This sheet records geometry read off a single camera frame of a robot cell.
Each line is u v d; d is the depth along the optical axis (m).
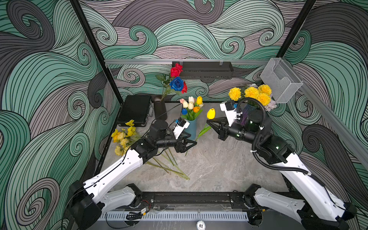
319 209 0.38
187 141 0.59
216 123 0.58
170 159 0.88
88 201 0.37
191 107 0.77
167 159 0.89
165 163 0.87
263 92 0.77
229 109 0.49
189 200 0.74
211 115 0.56
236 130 0.51
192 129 0.84
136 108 1.19
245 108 0.96
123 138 0.90
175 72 0.75
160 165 0.86
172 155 0.90
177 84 0.69
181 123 0.59
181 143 0.59
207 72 0.95
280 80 0.78
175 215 0.70
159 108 1.01
